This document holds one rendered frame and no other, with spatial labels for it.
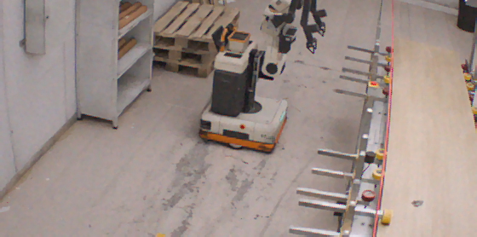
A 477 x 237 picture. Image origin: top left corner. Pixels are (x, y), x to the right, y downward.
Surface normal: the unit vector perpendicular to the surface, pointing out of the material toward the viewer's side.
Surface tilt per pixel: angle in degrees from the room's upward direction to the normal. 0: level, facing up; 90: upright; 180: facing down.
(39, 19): 90
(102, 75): 90
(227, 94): 90
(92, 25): 90
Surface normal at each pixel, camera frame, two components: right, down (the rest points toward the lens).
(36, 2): -0.25, 0.41
